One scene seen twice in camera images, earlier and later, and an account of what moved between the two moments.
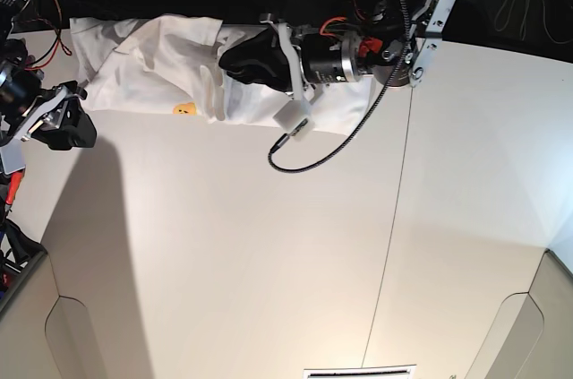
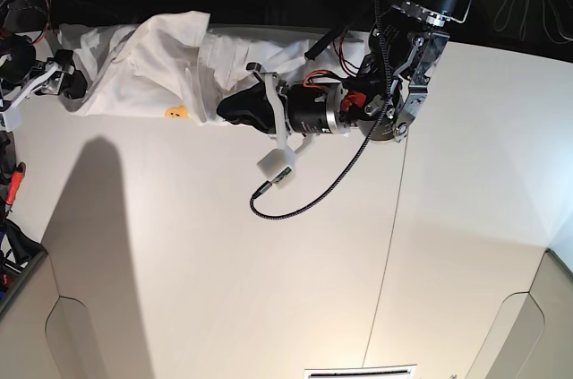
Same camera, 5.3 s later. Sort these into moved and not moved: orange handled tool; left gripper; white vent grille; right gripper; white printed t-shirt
Moved: left gripper; right gripper
Not moved: white printed t-shirt; orange handled tool; white vent grille
